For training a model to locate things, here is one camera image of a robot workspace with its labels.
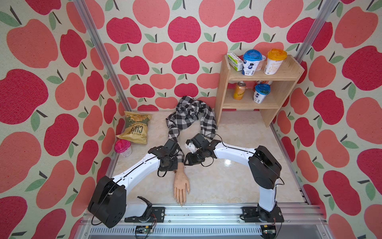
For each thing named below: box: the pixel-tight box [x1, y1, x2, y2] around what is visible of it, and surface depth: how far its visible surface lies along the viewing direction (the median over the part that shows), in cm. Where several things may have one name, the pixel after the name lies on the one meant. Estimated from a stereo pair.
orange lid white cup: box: [263, 48, 288, 76], surface depth 77 cm
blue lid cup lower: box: [253, 83, 272, 105], surface depth 94 cm
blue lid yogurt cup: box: [241, 49, 264, 77], surface depth 76 cm
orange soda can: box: [233, 81, 246, 101], surface depth 95 cm
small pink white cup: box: [255, 54, 267, 71], surface depth 83 cm
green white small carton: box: [226, 52, 244, 72], surface depth 85 cm
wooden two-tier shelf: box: [214, 54, 305, 127], surface depth 92 cm
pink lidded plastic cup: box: [114, 138, 132, 158], surface depth 91 cm
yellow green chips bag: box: [115, 111, 152, 145], surface depth 104 cm
